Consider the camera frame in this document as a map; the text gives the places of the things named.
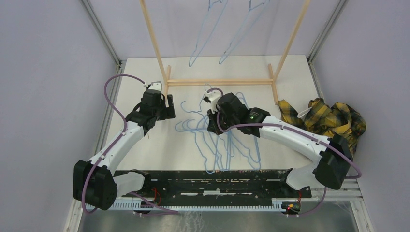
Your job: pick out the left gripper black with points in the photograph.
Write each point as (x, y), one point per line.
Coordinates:
(169, 106)

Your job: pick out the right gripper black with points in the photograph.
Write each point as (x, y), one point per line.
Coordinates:
(213, 124)

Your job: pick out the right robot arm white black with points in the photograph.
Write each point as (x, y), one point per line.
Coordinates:
(330, 158)

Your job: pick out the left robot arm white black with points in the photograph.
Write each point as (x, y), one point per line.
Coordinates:
(94, 181)

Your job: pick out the yellow black plaid shirt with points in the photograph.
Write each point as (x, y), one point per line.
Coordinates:
(322, 119)

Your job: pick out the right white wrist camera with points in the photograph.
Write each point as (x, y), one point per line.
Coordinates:
(212, 96)

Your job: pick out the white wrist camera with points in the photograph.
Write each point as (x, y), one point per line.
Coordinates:
(212, 96)
(157, 85)

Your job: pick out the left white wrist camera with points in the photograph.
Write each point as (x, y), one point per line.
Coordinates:
(157, 85)

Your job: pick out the wooden hanger rack frame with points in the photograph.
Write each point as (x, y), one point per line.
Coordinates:
(270, 81)

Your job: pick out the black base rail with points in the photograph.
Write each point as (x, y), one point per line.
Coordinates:
(228, 188)

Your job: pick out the white slotted cable duct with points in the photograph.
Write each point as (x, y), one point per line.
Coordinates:
(136, 204)

